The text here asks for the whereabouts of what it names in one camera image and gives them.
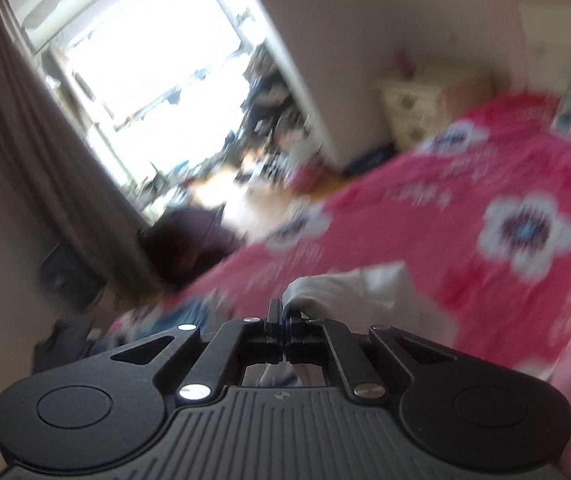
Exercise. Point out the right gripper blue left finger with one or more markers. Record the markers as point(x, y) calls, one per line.
point(273, 331)

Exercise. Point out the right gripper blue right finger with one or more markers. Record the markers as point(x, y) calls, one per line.
point(295, 336)

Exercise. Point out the white button shirt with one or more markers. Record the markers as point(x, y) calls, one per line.
point(383, 294)

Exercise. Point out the wheelchair with clothes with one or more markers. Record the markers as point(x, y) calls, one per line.
point(272, 122)

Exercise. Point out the folded light blue garment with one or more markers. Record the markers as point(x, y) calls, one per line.
point(207, 313)

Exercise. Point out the dark purple bag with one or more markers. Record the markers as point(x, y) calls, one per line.
point(186, 242)

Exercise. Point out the pink floral bed blanket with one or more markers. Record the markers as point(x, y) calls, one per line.
point(481, 215)

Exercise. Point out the grey brown curtain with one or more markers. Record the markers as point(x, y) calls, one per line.
point(45, 159)

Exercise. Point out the cream wooden nightstand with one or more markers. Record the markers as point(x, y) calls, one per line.
point(435, 96)

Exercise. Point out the magenta cup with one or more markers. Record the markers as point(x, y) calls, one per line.
point(404, 64)

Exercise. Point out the pink white headboard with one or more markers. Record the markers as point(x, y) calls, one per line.
point(536, 38)

